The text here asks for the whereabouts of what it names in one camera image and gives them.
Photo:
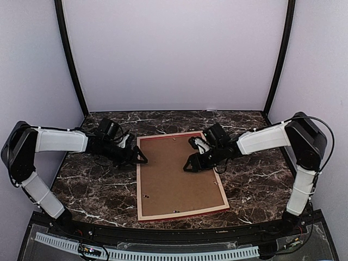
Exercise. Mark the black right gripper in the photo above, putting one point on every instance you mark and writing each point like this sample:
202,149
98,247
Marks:
198,164

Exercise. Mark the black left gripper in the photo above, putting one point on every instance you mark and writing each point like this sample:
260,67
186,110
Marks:
127,159

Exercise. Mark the brown cardboard backing board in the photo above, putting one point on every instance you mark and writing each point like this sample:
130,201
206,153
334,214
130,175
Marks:
176,174

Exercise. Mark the red wooden picture frame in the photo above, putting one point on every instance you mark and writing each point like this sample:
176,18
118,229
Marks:
182,214

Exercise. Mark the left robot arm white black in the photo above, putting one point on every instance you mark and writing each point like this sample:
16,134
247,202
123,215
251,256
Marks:
26,143

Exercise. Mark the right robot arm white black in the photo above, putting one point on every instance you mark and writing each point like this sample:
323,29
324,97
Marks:
300,133

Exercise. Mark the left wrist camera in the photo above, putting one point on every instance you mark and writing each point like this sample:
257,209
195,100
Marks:
107,129

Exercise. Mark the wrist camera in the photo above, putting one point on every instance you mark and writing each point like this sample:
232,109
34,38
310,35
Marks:
107,129
216,135

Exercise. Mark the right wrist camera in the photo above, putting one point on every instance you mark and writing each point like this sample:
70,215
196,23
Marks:
216,135

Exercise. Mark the white slotted cable duct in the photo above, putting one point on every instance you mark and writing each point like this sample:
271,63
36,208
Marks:
146,252

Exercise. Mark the black front rail base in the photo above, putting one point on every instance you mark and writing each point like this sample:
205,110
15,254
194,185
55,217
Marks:
309,240

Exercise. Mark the black enclosure frame post left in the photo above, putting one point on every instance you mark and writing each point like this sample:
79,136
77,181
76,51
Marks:
59,10

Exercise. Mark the black enclosure frame post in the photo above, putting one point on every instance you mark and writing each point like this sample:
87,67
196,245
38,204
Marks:
59,10
281,56

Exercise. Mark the black enclosure frame post right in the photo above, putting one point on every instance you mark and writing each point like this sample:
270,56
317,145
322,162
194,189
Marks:
281,56

